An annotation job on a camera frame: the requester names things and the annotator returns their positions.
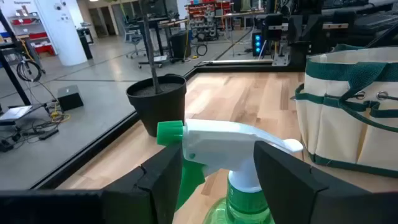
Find shelf with red boxes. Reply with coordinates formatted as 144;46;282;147
7;12;57;57

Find beige canvas bag green trim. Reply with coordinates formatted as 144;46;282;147
294;43;398;179

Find black box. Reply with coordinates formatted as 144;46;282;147
57;85;85;112

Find silver mounting plate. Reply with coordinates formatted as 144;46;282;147
272;42;292;67

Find black cabinet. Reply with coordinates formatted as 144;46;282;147
76;27;95;60

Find grey office chair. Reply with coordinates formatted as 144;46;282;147
123;21;147;60

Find black bin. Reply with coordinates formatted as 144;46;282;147
170;30;192;60

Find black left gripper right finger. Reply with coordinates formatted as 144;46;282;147
254;141;398;224

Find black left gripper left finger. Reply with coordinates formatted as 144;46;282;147
0;143;183;224

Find black power strip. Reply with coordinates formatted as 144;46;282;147
39;128;60;141

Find white flat device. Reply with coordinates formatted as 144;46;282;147
0;105;34;123

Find parts shelf red bins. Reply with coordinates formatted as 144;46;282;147
185;0;233;42

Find black cable coil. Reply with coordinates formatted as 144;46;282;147
16;58;43;83

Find green spray bottle white head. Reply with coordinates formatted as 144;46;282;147
156;118;304;224

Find black computer blue lights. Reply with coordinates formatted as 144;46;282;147
252;32;266;58

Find white pillar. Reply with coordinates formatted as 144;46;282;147
34;0;88;67

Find green plant in black pot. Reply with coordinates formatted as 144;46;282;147
126;0;188;138

